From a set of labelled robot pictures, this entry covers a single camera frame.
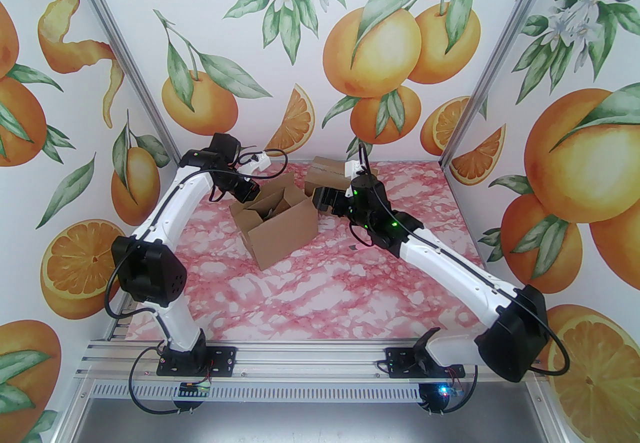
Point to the small taped cardboard box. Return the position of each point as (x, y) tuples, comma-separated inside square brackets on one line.
[(325, 173)]

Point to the large cardboard box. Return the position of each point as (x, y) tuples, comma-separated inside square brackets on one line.
[(285, 241)]

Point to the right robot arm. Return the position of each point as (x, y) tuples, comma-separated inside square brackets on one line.
[(450, 261)]

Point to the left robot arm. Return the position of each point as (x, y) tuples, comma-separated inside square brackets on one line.
[(165, 211)]

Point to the right small circuit board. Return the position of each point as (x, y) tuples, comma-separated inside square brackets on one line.
[(450, 391)]

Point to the small circuit board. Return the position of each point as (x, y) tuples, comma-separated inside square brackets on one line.
[(195, 390), (450, 391)]

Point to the left small circuit board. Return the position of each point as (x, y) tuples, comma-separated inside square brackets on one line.
[(195, 390)]

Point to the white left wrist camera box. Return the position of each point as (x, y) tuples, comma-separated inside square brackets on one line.
[(257, 162)]

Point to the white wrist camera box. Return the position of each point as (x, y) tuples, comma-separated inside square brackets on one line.
[(355, 168), (257, 162)]

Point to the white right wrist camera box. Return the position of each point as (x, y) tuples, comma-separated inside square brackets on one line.
[(355, 168)]

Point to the aluminium back frame bar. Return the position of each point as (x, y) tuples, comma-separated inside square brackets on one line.
[(410, 161)]

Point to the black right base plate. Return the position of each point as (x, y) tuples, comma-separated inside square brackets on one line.
[(400, 363)]

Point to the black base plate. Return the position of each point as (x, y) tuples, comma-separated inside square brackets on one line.
[(400, 363), (225, 361)]

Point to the aluminium left frame post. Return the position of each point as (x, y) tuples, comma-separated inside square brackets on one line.
[(121, 46)]

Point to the aluminium frame post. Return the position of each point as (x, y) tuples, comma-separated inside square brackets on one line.
[(121, 46), (505, 46)]

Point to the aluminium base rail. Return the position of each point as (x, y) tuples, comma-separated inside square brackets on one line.
[(310, 361)]

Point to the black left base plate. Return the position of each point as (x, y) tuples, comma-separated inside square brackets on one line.
[(225, 361)]

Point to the aluminium right frame post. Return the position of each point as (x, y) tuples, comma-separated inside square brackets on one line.
[(505, 46)]

